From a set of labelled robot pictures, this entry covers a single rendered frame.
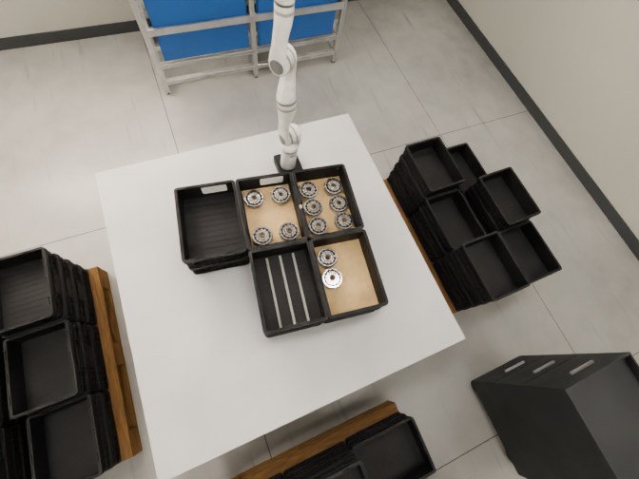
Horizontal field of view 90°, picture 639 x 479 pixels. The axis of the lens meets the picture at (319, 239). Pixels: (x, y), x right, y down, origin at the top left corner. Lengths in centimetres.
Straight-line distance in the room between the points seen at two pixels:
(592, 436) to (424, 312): 88
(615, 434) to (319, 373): 141
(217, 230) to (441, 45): 352
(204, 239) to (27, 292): 106
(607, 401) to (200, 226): 218
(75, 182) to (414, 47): 358
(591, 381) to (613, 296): 168
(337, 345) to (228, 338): 55
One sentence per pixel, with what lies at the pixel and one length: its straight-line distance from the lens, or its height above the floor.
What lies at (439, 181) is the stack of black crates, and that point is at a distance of 255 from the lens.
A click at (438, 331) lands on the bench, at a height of 70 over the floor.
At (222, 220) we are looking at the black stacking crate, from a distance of 175.
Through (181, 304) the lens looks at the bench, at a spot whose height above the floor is 70.
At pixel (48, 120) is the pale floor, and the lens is 365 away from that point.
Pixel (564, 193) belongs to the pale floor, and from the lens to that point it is 391.
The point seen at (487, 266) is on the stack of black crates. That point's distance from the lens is 243.
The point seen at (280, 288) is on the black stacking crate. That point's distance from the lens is 161.
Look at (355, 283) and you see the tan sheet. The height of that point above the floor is 83.
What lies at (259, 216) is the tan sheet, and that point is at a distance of 174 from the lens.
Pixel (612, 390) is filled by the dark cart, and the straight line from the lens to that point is 226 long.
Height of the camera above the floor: 240
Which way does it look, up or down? 68 degrees down
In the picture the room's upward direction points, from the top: 19 degrees clockwise
